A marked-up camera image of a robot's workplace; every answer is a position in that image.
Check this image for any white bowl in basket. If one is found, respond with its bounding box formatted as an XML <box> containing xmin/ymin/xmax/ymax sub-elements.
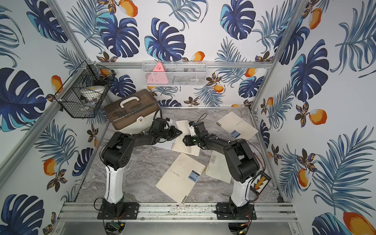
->
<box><xmin>80</xmin><ymin>86</ymin><xmax>105</xmax><ymax>102</ymax></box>

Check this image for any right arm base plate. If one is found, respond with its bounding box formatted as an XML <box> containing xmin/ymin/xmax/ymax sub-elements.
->
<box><xmin>214</xmin><ymin>202</ymin><xmax>257</xmax><ymax>220</ymax></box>

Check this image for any large cream notebook blue label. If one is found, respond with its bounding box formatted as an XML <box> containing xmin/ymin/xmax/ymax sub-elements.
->
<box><xmin>156</xmin><ymin>153</ymin><xmax>205</xmax><ymax>204</ymax></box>

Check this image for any brown lid storage box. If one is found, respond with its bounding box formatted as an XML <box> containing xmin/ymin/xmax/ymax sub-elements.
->
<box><xmin>103</xmin><ymin>89</ymin><xmax>159</xmax><ymax>134</ymax></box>

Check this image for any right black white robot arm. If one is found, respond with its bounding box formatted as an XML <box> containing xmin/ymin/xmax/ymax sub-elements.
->
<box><xmin>183</xmin><ymin>121</ymin><xmax>260</xmax><ymax>208</ymax></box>

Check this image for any pink triangle item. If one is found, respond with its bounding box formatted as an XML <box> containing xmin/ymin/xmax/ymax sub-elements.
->
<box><xmin>146</xmin><ymin>62</ymin><xmax>169</xmax><ymax>85</ymax></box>

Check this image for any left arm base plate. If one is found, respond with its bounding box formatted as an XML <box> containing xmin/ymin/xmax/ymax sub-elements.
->
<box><xmin>97</xmin><ymin>201</ymin><xmax>140</xmax><ymax>220</ymax></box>

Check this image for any aluminium front rail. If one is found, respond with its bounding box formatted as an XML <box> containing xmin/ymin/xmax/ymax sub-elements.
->
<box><xmin>57</xmin><ymin>203</ymin><xmax>298</xmax><ymax>223</ymax></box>

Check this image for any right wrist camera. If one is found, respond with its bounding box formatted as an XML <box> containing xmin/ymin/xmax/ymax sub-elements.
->
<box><xmin>189</xmin><ymin>125</ymin><xmax>196</xmax><ymax>137</ymax></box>

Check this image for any black wire basket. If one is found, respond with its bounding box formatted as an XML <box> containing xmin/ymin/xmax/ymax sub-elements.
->
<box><xmin>55</xmin><ymin>61</ymin><xmax>116</xmax><ymax>118</ymax></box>

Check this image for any pale green spiral notebook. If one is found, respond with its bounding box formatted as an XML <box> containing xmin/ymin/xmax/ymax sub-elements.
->
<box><xmin>206</xmin><ymin>151</ymin><xmax>232</xmax><ymax>184</ymax></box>

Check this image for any green circuit board left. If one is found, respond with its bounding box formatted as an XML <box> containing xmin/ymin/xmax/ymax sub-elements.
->
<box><xmin>105</xmin><ymin>221</ymin><xmax>125</xmax><ymax>233</ymax></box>

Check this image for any cream notebook back right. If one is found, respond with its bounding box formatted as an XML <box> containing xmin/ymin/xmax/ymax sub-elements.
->
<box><xmin>216</xmin><ymin>112</ymin><xmax>258</xmax><ymax>140</ymax></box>

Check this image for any cream spiral notebook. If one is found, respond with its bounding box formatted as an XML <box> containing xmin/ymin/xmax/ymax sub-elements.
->
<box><xmin>155</xmin><ymin>120</ymin><xmax>201</xmax><ymax>157</ymax></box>

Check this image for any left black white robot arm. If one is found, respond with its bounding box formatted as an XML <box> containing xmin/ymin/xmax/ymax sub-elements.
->
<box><xmin>100</xmin><ymin>117</ymin><xmax>183</xmax><ymax>205</ymax></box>

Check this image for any white mesh wall shelf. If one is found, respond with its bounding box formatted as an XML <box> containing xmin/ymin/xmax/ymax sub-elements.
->
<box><xmin>142</xmin><ymin>61</ymin><xmax>207</xmax><ymax>87</ymax></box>

